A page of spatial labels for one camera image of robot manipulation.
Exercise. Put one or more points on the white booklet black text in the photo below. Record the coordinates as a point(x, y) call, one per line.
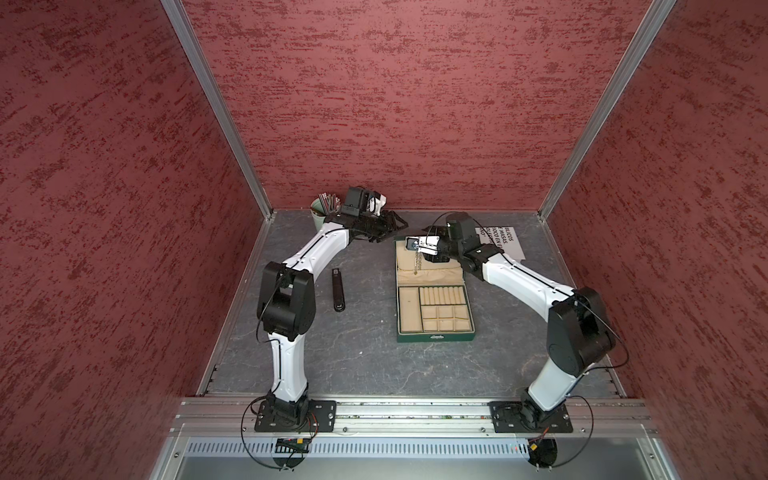
point(505, 238)

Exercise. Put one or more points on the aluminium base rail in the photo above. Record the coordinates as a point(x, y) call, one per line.
point(382, 416)

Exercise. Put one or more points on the bundle of coloured pencils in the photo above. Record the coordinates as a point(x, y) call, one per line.
point(329, 203)

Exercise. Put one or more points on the aluminium corner profile right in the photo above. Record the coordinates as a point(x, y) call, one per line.
point(647, 31)

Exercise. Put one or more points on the aluminium corner profile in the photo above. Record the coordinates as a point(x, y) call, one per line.
point(647, 31)
point(184, 31)

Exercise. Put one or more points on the aluminium corner profile left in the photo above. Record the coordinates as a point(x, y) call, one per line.
point(184, 31)

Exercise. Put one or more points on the mint green pencil cup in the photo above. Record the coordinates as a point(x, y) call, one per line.
point(316, 214)

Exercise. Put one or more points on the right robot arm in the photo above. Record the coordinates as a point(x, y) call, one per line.
point(579, 333)

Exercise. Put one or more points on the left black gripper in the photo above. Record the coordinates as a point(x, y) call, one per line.
point(388, 226)

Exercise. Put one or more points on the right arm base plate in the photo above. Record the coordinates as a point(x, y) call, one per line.
point(525, 417)

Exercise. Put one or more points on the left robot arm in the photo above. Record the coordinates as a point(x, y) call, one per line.
point(287, 303)

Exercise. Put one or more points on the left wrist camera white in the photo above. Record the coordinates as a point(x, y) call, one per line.
point(363, 202)

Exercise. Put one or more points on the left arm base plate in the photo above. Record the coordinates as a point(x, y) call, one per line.
point(306, 416)

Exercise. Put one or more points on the green jewelry box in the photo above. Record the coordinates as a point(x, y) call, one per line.
point(432, 299)

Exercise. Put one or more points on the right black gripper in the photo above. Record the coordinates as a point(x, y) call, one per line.
point(436, 257)

